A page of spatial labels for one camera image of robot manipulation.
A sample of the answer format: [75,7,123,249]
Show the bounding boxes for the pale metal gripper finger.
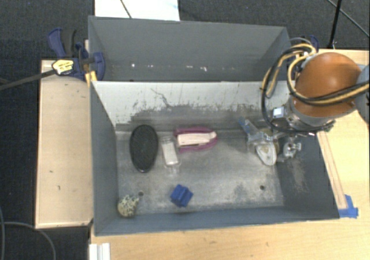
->
[248,139,278,166]
[238,118,266,143]

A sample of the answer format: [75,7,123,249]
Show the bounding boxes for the grey metal bin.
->
[87,15,341,236]

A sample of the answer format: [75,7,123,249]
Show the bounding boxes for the clear plastic bottle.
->
[160,135,182,175]

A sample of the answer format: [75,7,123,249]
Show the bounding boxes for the blue block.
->
[169,184,194,209]

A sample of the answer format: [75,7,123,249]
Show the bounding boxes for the speckled beige lump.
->
[116,193,140,219]

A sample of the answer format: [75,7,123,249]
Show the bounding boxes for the pale wood board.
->
[34,59,95,229]

